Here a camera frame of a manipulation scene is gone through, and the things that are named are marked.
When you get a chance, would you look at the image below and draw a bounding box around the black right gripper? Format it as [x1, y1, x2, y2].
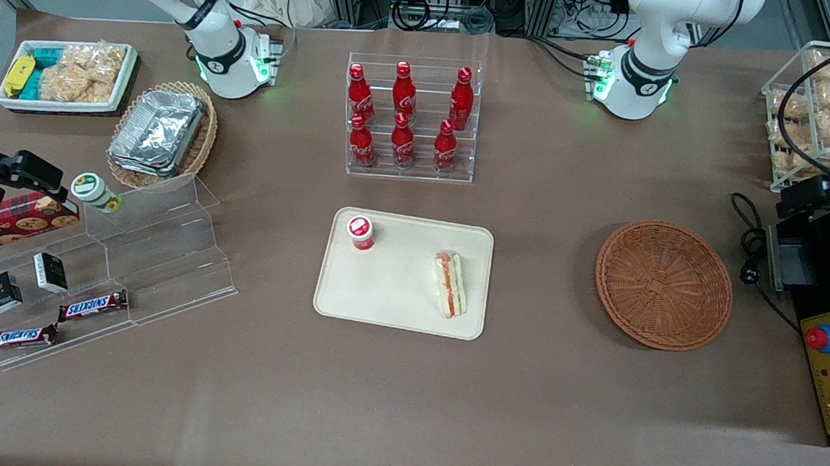
[0, 105, 70, 210]

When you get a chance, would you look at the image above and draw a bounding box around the triangle sandwich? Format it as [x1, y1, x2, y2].
[430, 249, 473, 320]

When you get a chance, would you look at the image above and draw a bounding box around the round brown wicker basket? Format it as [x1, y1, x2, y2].
[588, 216, 740, 357]

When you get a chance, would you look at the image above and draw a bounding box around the oval light wicker basket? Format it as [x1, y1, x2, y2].
[103, 76, 222, 197]

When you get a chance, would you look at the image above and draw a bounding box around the beige plastic tray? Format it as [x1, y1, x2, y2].
[311, 205, 497, 342]

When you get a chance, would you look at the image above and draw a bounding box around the red tartan cookie box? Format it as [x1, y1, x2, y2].
[0, 189, 82, 269]

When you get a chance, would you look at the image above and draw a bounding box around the green lidded white cup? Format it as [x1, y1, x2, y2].
[68, 171, 125, 215]

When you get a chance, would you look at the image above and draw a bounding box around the white rectangular snack bin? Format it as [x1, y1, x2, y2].
[0, 32, 139, 121]

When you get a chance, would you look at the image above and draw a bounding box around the teal snack packet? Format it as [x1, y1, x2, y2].
[21, 67, 47, 102]
[30, 46, 65, 72]

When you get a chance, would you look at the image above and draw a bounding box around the yellow snack packet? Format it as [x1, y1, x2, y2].
[3, 54, 37, 99]

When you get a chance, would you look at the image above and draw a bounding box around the black sealing machine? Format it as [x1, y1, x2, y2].
[748, 197, 830, 447]

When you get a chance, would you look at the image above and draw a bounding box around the small black box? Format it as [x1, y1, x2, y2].
[31, 251, 72, 295]
[0, 271, 26, 318]

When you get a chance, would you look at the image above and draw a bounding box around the clear bag of rice crackers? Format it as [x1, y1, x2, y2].
[37, 37, 129, 108]

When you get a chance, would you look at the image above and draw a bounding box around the stack of foil trays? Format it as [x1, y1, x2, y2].
[106, 85, 207, 180]

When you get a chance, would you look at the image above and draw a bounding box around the brown snickers bar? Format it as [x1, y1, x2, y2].
[0, 319, 60, 358]
[57, 284, 130, 328]

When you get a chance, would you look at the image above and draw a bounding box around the clear acrylic step shelf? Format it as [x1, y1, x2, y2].
[0, 157, 248, 392]

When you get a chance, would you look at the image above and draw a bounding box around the red cola bottle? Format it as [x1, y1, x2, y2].
[347, 113, 380, 168]
[391, 60, 420, 118]
[388, 111, 419, 171]
[432, 118, 461, 175]
[345, 62, 380, 125]
[448, 65, 477, 132]

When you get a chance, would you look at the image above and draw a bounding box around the red lidded yogurt cup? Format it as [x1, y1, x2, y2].
[344, 214, 378, 253]

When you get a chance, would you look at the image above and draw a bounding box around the clear acrylic bottle rack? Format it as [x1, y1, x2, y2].
[338, 50, 484, 187]

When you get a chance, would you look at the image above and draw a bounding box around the black power cable with plug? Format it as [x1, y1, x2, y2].
[719, 191, 813, 333]

